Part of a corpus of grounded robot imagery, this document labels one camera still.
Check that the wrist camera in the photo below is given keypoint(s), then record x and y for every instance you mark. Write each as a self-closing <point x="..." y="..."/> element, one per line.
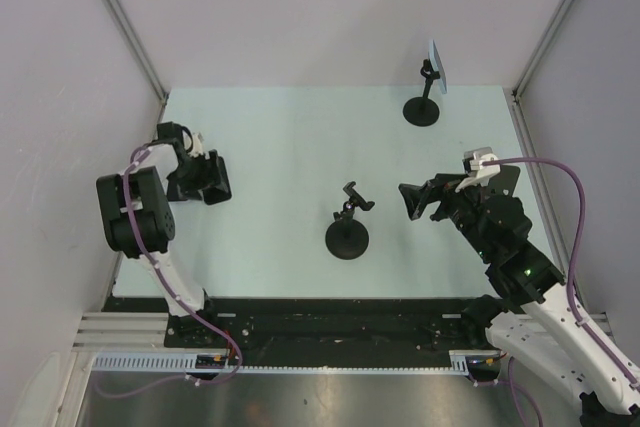
<point x="196" y="147"/>
<point x="479" y="168"/>

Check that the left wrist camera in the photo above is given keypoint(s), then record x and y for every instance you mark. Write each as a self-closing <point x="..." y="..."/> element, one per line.
<point x="196" y="147"/>

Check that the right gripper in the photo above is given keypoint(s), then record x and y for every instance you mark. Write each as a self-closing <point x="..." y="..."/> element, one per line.
<point x="441" y="187"/>

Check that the white cable duct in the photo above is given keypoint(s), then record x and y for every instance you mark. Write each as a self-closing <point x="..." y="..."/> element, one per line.
<point x="192" y="364"/>

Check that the light blue phone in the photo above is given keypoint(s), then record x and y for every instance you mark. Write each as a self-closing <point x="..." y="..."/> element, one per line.
<point x="438" y="71"/>

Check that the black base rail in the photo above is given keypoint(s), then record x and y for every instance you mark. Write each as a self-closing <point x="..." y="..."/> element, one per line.
<point x="346" y="332"/>

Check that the black stand with blue phone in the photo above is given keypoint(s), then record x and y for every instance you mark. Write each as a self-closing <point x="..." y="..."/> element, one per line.
<point x="423" y="111"/>

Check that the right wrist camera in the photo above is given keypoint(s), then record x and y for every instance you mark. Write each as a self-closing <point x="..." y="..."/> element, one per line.
<point x="479" y="168"/>

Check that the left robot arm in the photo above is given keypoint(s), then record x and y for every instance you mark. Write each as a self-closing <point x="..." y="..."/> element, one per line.
<point x="136" y="208"/>

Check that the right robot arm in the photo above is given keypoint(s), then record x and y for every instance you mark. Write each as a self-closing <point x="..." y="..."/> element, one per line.
<point x="532" y="317"/>

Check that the black phone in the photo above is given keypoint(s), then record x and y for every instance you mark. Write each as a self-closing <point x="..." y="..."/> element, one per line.
<point x="218" y="190"/>

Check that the wooden base phone stand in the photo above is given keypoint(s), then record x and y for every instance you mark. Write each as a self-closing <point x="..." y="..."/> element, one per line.
<point x="504" y="183"/>

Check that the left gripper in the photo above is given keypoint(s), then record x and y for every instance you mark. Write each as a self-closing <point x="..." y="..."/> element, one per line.
<point x="191" y="190"/>

